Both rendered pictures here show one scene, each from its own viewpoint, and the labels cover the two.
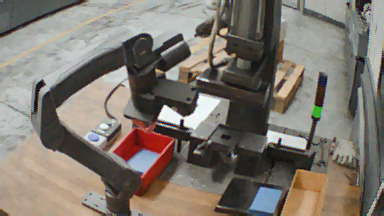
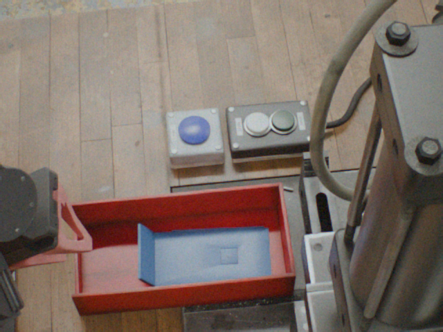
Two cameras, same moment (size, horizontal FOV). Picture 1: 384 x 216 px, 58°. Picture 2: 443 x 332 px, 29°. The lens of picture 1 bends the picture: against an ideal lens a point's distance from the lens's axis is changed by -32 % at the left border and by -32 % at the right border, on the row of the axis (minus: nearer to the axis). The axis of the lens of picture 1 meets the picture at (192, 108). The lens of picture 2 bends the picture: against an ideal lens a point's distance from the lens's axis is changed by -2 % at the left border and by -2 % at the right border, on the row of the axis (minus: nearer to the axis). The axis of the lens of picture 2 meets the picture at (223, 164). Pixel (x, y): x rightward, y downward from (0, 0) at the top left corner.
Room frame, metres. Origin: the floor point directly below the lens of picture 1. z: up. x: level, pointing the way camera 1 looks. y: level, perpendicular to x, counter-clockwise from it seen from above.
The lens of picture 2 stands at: (0.97, -0.30, 1.86)
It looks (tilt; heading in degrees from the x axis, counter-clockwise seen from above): 60 degrees down; 71
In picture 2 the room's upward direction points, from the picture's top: 2 degrees counter-clockwise
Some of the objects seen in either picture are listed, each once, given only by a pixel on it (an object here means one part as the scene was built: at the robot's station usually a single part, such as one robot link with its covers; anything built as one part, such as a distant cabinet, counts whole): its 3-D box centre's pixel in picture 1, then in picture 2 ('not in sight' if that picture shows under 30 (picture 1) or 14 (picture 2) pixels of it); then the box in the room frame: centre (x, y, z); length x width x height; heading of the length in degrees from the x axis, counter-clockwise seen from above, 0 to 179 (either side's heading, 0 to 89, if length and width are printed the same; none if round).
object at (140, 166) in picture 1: (141, 160); (204, 253); (1.09, 0.11, 0.92); 0.15 x 0.07 x 0.03; 162
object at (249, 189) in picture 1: (253, 199); not in sight; (0.97, -0.19, 0.91); 0.17 x 0.16 x 0.02; 75
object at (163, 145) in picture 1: (137, 161); (180, 250); (1.07, 0.12, 0.93); 0.25 x 0.12 x 0.06; 165
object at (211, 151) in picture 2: (93, 146); (195, 142); (1.14, 0.27, 0.90); 0.07 x 0.07 x 0.06; 75
